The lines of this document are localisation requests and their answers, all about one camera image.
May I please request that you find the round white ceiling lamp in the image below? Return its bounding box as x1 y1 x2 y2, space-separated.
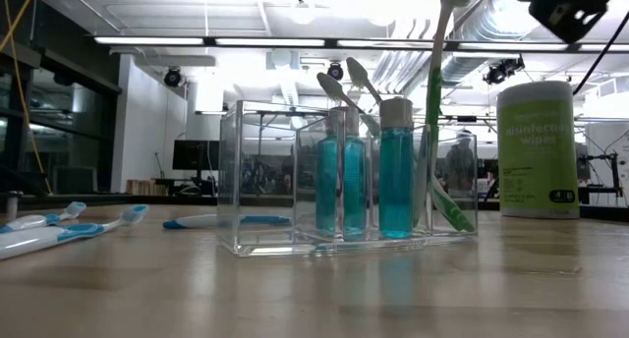
288 0 316 26

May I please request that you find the blue white toothbrush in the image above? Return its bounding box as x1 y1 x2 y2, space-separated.
0 204 149 261
0 201 87 234
162 213 292 231

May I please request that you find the green disinfecting wipes canister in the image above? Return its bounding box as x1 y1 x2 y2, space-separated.
496 81 581 220

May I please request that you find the black ceiling spotlight cluster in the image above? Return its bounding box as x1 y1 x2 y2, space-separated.
484 55 526 86

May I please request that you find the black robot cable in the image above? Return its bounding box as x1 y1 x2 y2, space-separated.
572 11 629 96

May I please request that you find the yellow hanging cable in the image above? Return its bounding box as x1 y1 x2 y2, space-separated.
0 0 54 196

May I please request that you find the white short post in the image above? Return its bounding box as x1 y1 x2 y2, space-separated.
4 190 25 221

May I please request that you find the black metal stand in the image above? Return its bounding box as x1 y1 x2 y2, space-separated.
579 152 624 205

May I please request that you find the long ceiling light strip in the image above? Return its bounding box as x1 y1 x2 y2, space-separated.
93 36 205 46
214 37 326 47
336 38 434 49
459 41 569 52

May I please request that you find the wooden crate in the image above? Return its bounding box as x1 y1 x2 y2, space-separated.
126 179 171 197

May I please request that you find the black computer monitor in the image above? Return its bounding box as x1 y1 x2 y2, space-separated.
172 140 221 182

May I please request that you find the clear acrylic organizer box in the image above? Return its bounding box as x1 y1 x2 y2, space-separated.
217 100 479 257

